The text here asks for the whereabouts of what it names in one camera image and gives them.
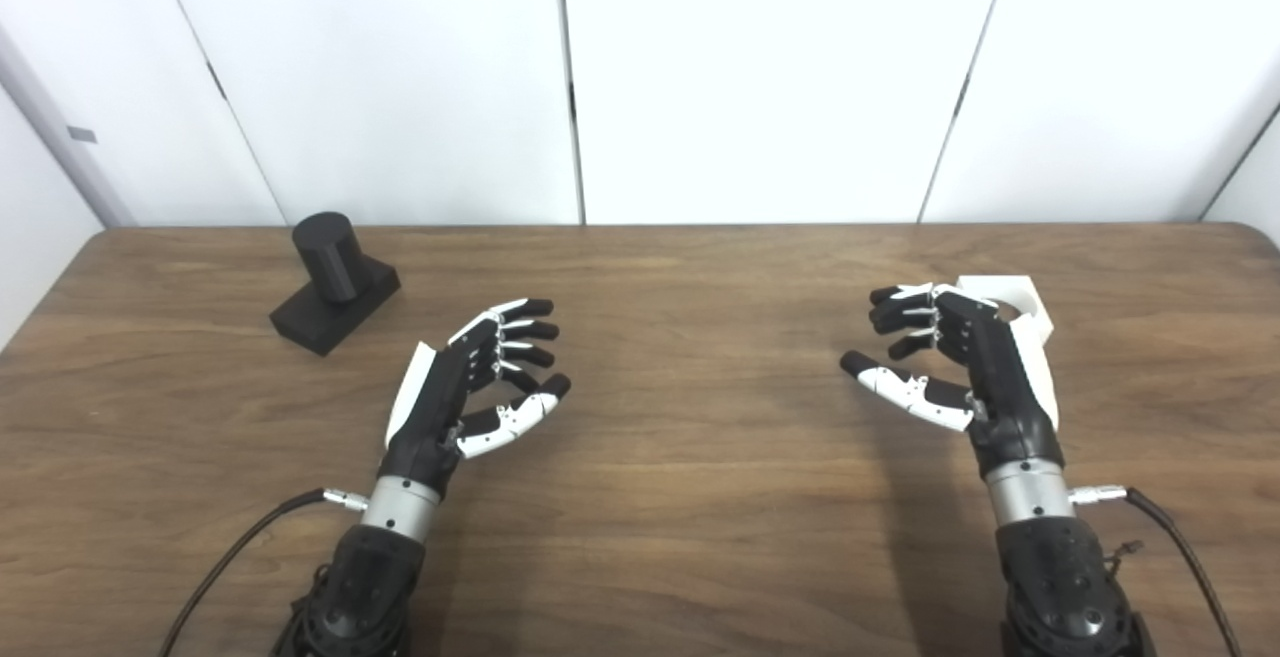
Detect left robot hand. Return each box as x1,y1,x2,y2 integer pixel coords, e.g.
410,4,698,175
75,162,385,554
380,298,572,498

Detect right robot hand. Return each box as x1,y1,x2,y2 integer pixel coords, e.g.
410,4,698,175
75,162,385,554
840,282,1066,483

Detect white square piece with hole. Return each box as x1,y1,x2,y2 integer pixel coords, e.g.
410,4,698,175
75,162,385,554
955,275,1056,348

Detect black peg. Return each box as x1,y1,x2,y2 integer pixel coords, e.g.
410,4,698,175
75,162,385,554
269,212,402,357

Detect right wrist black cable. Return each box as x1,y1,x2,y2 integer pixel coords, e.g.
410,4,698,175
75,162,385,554
1068,483,1241,657

